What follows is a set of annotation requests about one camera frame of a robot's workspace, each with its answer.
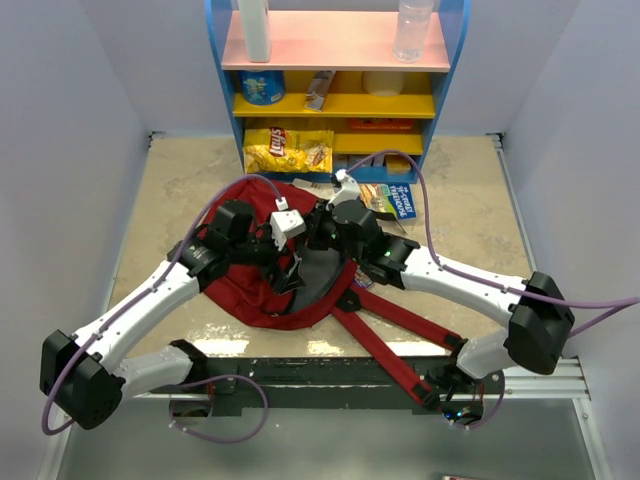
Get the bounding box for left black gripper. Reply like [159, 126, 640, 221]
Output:
[229, 221, 306, 292]

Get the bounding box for red backpack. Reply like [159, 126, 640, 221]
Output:
[197, 179, 469, 409]

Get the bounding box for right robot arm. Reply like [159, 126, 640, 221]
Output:
[305, 200, 575, 393]

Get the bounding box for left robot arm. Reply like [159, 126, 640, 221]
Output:
[40, 198, 306, 430]

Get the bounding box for yellow Lays chips bag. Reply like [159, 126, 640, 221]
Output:
[243, 126, 334, 173]

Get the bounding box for white coffee cover book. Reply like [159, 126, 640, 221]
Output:
[292, 178, 333, 195]

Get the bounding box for blue Treehouse book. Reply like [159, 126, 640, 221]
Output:
[360, 183, 416, 220]

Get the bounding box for purple book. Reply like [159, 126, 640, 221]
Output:
[353, 267, 374, 289]

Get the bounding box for white small carton boxes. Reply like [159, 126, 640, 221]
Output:
[332, 154, 385, 170]

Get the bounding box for yellow small box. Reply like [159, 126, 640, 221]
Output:
[384, 154, 413, 175]

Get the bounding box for red flat snack box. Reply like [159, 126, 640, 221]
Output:
[347, 118, 415, 132]

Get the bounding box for blue shelf unit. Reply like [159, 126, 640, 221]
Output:
[204, 1, 471, 165]

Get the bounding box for brown wrapped snack bar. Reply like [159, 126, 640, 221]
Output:
[303, 70, 336, 112]

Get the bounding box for cream white jar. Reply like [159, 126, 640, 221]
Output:
[361, 71, 406, 97]

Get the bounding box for blue snack canister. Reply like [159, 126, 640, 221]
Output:
[238, 70, 286, 106]

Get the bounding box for clear plastic water bottle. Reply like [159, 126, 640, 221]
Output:
[392, 0, 435, 63]

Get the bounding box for white tall bottle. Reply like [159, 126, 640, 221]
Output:
[238, 0, 271, 63]

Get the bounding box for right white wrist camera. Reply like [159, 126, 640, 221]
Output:
[328, 169, 360, 206]

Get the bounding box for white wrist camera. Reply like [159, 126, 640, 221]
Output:
[269, 197, 306, 251]
[328, 169, 360, 206]

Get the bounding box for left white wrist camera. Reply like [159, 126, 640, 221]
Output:
[269, 197, 306, 251]

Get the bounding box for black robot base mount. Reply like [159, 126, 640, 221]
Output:
[149, 355, 506, 419]

